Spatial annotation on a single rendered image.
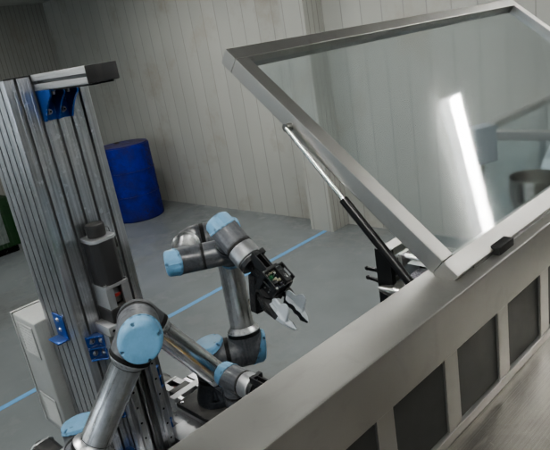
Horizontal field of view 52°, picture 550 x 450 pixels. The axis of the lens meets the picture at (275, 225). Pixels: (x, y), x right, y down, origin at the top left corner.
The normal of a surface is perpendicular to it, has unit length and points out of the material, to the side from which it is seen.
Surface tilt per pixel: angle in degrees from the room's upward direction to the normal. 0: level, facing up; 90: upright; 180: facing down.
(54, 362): 90
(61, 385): 90
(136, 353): 84
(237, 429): 0
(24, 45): 90
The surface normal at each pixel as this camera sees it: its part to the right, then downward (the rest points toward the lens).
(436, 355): 0.69, 0.12
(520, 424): -0.16, -0.94
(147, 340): 0.34, 0.14
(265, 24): -0.68, 0.33
